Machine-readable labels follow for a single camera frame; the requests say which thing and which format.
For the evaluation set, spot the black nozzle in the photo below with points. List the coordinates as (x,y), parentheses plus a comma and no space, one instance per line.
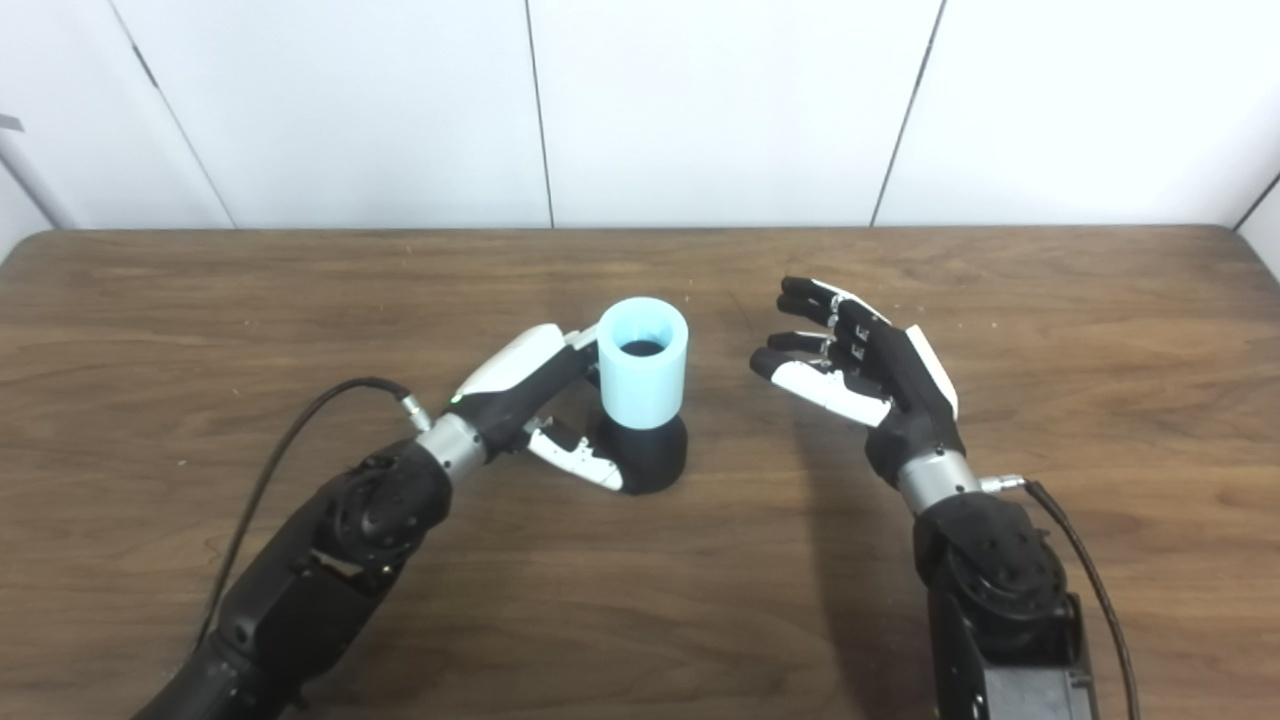
(650,455)

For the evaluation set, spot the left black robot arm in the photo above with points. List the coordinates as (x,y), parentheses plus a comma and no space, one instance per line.
(330,560)

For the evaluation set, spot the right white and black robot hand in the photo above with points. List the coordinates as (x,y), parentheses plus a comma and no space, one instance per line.
(905,400)

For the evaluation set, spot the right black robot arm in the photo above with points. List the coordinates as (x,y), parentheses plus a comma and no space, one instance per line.
(1000,590)

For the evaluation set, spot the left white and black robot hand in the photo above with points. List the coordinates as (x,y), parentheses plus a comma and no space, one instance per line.
(515,385)

